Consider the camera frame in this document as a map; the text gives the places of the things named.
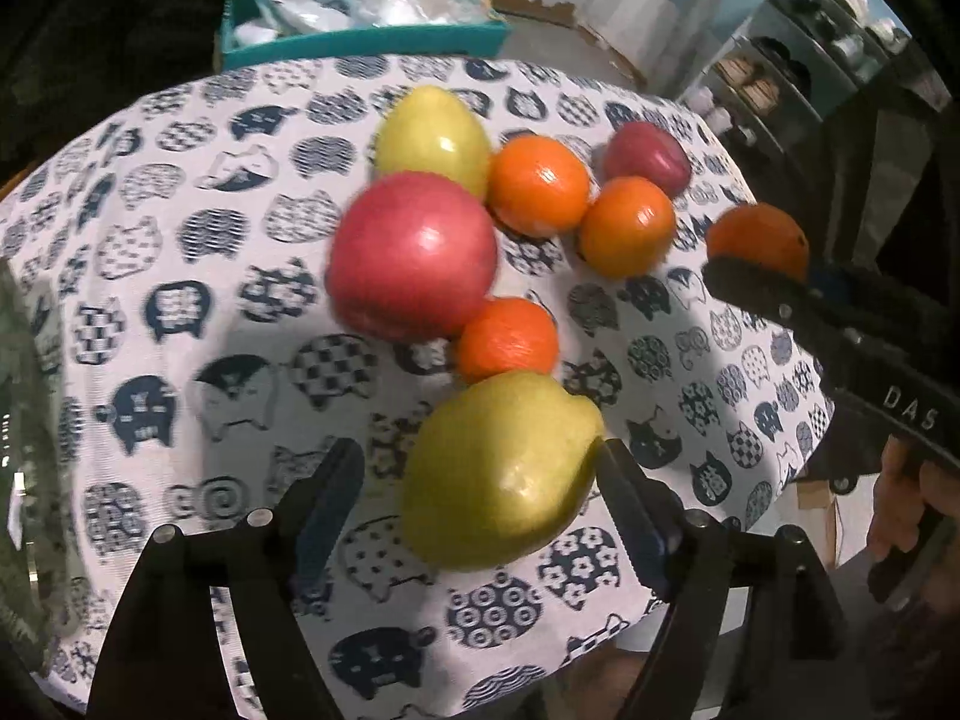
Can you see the left large orange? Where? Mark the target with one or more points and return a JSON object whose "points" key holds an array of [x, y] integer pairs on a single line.
{"points": [[538, 187]]}

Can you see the big pink-red apple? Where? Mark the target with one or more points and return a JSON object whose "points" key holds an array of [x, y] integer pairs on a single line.
{"points": [[412, 260]]}

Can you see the shoe rack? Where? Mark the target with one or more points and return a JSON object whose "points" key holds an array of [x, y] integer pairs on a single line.
{"points": [[786, 67]]}

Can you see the teal cardboard box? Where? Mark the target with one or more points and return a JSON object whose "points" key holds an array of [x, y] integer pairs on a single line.
{"points": [[246, 40]]}

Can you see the dark red apple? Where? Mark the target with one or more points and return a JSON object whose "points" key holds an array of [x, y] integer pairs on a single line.
{"points": [[640, 149]]}

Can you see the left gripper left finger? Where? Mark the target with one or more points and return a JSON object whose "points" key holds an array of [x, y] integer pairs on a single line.
{"points": [[286, 550]]}

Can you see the cat pattern tablecloth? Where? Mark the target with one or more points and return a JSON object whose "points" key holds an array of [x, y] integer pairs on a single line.
{"points": [[173, 260]]}

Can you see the large orange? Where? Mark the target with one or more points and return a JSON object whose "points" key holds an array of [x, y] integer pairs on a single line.
{"points": [[628, 229], [538, 187]]}

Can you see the person's right hand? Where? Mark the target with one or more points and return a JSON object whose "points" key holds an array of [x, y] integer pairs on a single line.
{"points": [[901, 499]]}

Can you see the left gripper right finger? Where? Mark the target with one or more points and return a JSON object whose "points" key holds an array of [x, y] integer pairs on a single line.
{"points": [[684, 556]]}

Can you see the small mandarin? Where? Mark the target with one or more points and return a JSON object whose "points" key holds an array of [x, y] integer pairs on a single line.
{"points": [[763, 235], [508, 334]]}

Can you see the green patterned glass bowl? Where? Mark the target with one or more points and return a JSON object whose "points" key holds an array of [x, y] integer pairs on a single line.
{"points": [[40, 554]]}

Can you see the right large orange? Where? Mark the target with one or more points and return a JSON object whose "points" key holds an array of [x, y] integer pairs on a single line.
{"points": [[628, 229]]}

